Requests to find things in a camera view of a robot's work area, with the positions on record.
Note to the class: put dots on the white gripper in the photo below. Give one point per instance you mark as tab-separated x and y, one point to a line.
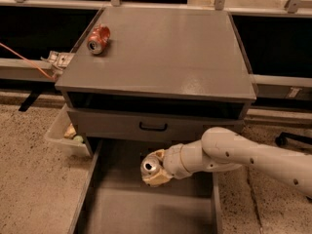
172	162

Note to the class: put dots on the metal wall bracket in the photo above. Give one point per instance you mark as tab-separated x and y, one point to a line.
58	61

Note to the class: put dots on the closed grey top drawer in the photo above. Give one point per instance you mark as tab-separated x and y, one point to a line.
124	125

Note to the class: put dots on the grey drawer cabinet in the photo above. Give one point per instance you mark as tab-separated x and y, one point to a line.
162	61

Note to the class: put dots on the crushed red soda can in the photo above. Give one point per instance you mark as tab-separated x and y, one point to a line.
98	39

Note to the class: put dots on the tan object in bin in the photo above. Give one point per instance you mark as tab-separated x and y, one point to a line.
70	132

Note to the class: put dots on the green ball in bin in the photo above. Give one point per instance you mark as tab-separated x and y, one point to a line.
79	139

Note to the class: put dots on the black drawer handle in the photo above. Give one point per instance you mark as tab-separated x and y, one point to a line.
152	128

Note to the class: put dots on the crushed 7up can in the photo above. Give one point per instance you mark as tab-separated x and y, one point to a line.
150	166

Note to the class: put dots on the clear plastic bin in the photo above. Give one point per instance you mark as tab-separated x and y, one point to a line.
55	136

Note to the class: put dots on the open grey middle drawer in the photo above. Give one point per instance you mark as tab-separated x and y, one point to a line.
115	200

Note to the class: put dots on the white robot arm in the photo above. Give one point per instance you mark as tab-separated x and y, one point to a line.
220	150

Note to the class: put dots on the black office chair base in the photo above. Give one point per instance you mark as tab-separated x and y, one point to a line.
283	137

